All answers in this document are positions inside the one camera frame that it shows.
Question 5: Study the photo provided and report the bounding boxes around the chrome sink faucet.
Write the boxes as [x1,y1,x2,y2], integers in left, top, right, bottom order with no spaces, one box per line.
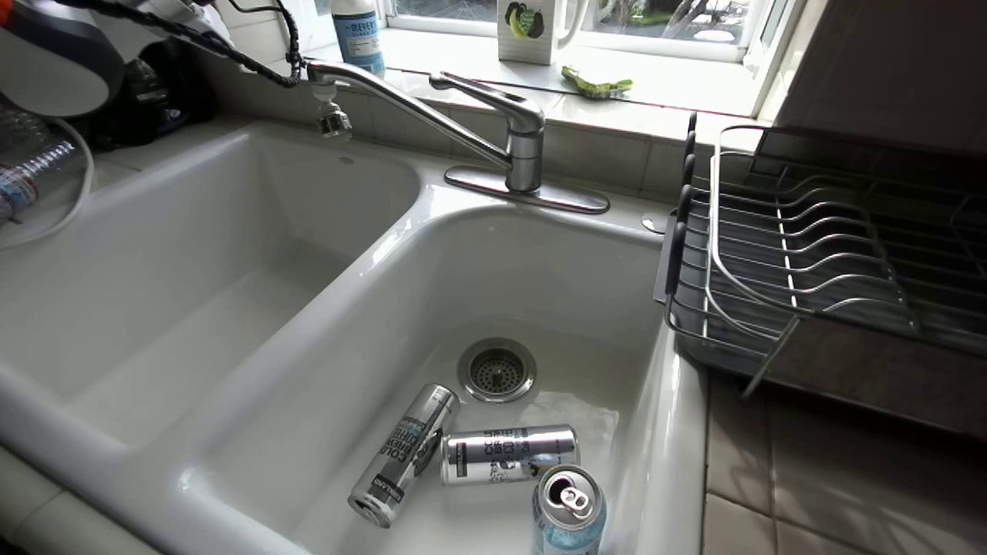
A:
[306,58,613,217]

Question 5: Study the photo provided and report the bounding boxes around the white double basin sink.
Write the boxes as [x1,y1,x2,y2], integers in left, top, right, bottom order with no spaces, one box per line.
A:
[0,117,713,555]

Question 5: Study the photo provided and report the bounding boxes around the pump soap bottle blue label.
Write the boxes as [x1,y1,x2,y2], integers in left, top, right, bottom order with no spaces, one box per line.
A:
[326,0,388,78]

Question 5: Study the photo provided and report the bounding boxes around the perforated metal drain strainer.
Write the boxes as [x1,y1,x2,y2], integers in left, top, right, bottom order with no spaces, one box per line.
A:
[457,337,540,406]

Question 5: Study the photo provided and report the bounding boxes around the silver drink can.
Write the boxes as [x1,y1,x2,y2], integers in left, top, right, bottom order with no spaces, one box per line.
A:
[345,382,460,532]
[437,423,583,487]

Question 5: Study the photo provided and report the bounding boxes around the green sponge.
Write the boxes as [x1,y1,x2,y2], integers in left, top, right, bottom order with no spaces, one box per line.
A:
[559,66,637,106]

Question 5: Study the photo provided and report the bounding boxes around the light blue drink can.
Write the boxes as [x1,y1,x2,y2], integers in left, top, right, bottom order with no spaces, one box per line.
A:
[530,464,610,555]

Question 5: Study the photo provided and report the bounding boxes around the white ceramic brush holder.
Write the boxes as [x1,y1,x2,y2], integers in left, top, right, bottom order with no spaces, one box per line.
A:
[493,0,565,68]

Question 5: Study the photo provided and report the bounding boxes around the white framed window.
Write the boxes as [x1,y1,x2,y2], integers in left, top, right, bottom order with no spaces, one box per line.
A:
[380,0,828,117]

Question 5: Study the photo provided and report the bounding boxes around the clear plastic container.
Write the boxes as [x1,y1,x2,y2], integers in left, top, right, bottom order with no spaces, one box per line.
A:
[0,110,101,249]

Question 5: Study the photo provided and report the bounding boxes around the metal wire dish rack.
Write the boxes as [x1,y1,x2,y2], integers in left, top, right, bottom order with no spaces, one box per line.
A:
[658,110,987,443]

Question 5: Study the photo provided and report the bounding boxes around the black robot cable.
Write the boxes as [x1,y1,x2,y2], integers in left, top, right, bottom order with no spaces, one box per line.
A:
[59,0,312,87]

